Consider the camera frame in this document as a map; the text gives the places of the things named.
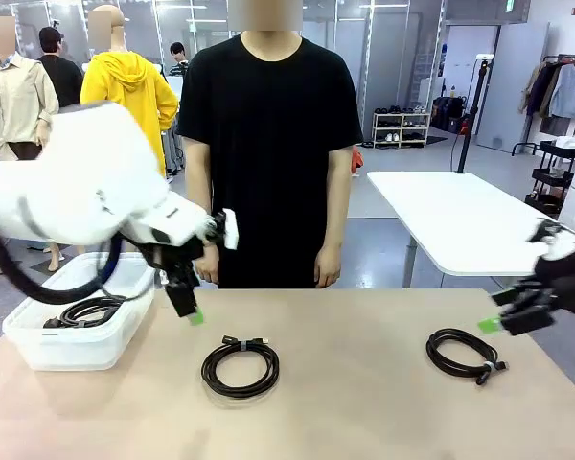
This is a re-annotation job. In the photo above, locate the wooden shoe rack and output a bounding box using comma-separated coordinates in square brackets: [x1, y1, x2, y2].
[372, 111, 432, 150]

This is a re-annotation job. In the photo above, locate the person's right forearm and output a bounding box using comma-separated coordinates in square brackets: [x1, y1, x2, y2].
[186, 189, 215, 219]

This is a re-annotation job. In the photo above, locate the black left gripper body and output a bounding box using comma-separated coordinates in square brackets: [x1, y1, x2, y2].
[141, 239, 206, 288]

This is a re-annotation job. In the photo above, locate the black trolley cart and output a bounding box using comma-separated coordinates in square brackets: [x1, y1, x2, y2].
[525, 139, 575, 219]

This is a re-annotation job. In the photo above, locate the mannequin in beige shirt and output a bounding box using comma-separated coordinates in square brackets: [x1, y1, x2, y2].
[0, 13, 67, 273]

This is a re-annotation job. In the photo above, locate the person's right hand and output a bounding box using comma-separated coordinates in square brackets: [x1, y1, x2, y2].
[195, 244, 220, 285]

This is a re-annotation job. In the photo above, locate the black camera stand white head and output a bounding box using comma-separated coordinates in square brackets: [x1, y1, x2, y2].
[452, 54, 495, 174]

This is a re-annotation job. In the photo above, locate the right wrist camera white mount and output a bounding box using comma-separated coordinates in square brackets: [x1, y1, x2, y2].
[529, 212, 575, 260]

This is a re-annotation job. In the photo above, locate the large white side table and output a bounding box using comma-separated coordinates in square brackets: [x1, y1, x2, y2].
[366, 171, 575, 315]

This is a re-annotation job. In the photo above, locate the pile of black bags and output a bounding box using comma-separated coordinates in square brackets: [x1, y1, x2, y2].
[431, 95, 471, 134]

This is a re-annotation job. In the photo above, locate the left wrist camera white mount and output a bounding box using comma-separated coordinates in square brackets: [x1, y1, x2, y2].
[205, 208, 241, 251]

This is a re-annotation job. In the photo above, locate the clothes rack with garments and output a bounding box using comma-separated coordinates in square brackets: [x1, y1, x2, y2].
[511, 54, 575, 157]

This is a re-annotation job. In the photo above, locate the left arm black cable sleeve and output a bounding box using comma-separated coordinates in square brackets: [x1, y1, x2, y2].
[0, 210, 157, 306]

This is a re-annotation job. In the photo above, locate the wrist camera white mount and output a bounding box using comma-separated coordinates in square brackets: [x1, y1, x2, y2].
[205, 208, 241, 251]
[529, 212, 575, 260]

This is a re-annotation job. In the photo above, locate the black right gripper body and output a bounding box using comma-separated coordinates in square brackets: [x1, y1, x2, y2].
[531, 239, 575, 315]

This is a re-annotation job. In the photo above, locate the person in black t-shirt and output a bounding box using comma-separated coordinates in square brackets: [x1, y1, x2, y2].
[175, 0, 364, 289]

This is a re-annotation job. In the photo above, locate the person's left forearm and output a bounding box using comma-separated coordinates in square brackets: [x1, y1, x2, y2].
[315, 189, 350, 250]

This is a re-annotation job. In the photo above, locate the background man in black shirt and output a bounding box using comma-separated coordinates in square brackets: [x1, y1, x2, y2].
[36, 26, 85, 109]

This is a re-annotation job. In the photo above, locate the black cable with grey tie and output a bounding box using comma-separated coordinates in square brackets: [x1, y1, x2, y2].
[200, 334, 281, 400]
[425, 328, 508, 386]

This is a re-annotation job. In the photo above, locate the clear plastic storage bin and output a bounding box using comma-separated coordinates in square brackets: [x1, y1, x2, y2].
[2, 252, 158, 373]

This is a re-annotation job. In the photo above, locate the person's left hand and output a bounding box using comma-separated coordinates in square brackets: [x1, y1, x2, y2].
[314, 244, 342, 289]

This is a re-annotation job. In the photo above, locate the background man in striped shirt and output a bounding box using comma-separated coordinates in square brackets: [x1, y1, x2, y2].
[169, 41, 192, 77]

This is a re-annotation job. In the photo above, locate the mannequin in yellow hoodie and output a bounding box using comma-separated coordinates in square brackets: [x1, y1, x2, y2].
[80, 4, 180, 181]

